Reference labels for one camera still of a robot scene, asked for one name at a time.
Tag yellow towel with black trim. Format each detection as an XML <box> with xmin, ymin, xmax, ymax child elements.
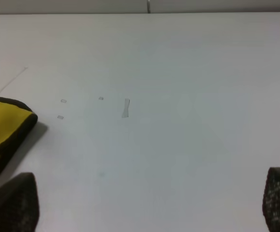
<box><xmin>0</xmin><ymin>97</ymin><xmax>38</xmax><ymax>174</ymax></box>

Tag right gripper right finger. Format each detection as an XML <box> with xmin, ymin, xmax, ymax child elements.
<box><xmin>262</xmin><ymin>167</ymin><xmax>280</xmax><ymax>232</ymax></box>

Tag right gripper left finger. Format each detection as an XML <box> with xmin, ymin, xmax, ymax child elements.
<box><xmin>0</xmin><ymin>173</ymin><xmax>39</xmax><ymax>232</ymax></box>

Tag clear tape strip on table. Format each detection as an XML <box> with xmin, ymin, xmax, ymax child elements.
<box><xmin>122</xmin><ymin>99</ymin><xmax>130</xmax><ymax>118</ymax></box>

